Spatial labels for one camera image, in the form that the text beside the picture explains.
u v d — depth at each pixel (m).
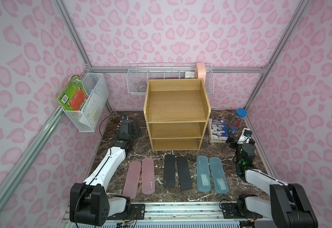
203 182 0.82
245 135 0.71
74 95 0.72
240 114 0.92
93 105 0.85
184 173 0.86
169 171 0.87
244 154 0.64
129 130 0.64
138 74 0.95
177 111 0.76
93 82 0.80
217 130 1.04
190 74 0.92
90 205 0.40
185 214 0.72
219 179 0.82
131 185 0.82
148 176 0.85
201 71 0.82
